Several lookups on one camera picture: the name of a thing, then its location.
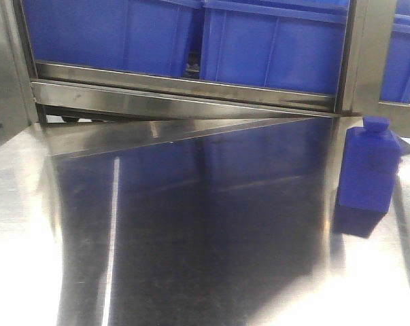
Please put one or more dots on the blue plastic bin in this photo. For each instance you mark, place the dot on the blue plastic bin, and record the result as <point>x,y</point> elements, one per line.
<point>396,77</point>
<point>151,37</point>
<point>286,45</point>

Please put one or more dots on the blue bottle-shaped part right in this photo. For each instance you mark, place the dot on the blue bottle-shaped part right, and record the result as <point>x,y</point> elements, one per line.
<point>371,157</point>

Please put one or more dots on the blue plastic bin middle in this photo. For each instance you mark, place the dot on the blue plastic bin middle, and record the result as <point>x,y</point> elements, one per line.
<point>286,45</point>

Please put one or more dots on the stainless steel shelf rack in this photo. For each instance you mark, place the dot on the stainless steel shelf rack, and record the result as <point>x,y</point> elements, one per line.
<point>30,91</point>

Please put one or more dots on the blue plastic bin left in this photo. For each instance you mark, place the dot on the blue plastic bin left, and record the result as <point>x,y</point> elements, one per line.
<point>151,37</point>

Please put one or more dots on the blue plastic bin right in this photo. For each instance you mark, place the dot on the blue plastic bin right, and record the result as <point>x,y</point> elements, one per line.
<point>396,77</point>

